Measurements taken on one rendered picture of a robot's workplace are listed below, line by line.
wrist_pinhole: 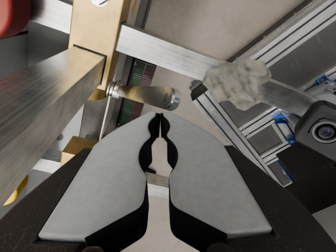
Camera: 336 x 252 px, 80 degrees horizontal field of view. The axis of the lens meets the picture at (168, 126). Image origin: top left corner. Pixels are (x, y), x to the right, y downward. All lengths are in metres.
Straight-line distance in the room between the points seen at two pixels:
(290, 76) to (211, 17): 0.47
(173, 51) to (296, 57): 0.88
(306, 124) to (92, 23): 0.24
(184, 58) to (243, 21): 0.94
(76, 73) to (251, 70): 0.20
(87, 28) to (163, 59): 0.09
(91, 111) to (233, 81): 0.33
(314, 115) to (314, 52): 0.90
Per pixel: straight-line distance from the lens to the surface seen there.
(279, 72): 1.08
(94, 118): 0.50
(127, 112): 0.47
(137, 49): 0.26
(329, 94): 0.36
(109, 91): 0.29
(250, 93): 0.28
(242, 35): 1.20
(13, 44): 0.54
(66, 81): 0.17
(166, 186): 0.41
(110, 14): 0.25
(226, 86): 0.28
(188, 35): 1.13
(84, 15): 0.26
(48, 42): 0.56
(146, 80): 0.44
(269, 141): 1.26
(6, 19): 0.25
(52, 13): 0.28
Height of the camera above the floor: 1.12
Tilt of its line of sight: 59 degrees down
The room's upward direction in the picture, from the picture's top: 177 degrees clockwise
